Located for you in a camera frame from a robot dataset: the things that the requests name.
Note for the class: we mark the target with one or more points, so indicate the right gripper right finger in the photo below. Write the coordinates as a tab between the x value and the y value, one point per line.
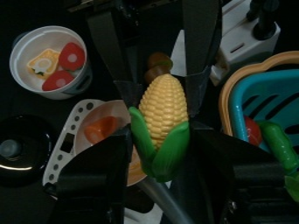
217	169

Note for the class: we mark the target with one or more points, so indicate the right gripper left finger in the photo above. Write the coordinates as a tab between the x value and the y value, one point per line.
95	180

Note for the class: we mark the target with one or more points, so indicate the white toy knife block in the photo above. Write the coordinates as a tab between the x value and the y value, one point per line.
244	40

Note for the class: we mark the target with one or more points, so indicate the white toy kitchen scale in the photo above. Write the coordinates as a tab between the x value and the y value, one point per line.
73	119

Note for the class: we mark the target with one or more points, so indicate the pink scale bowl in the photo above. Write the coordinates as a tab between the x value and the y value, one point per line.
112	109

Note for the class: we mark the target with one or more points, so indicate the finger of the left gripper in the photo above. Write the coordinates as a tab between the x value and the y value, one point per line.
115	49
200	43

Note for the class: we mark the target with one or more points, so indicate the red toy tomato slice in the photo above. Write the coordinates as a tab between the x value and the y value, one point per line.
57	81
72	57

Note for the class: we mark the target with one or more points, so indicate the orange toy food piece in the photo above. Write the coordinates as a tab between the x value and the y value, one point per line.
100	129

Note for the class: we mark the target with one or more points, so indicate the black lid with grey knob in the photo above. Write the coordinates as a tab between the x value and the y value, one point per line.
18	151

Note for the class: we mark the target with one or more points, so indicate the light green toy vegetable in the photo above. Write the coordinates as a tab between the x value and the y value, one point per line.
292	186

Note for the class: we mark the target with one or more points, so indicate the teal basket with orange rim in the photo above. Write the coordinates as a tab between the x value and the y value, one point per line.
233	96

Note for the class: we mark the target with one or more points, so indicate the white toy pot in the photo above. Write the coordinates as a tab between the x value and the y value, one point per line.
43	36

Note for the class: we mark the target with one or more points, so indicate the dark green toy vegetable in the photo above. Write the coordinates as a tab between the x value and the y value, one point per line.
277	143

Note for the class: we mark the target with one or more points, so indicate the brown toy mushroom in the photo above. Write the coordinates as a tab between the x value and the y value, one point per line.
159	65

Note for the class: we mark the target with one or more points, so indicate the yellow toy corn cob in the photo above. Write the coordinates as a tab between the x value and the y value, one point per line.
163	105

